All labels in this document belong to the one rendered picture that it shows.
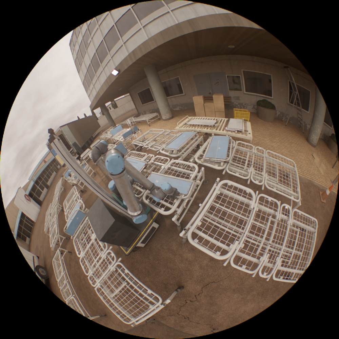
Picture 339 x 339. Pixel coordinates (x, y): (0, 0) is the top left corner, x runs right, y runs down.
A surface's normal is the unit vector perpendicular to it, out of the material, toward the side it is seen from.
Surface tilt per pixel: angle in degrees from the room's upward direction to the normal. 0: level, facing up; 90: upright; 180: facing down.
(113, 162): 83
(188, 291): 0
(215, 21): 90
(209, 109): 90
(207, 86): 90
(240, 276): 0
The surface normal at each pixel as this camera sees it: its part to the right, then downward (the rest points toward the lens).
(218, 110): -0.46, 0.72
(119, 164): 0.55, 0.34
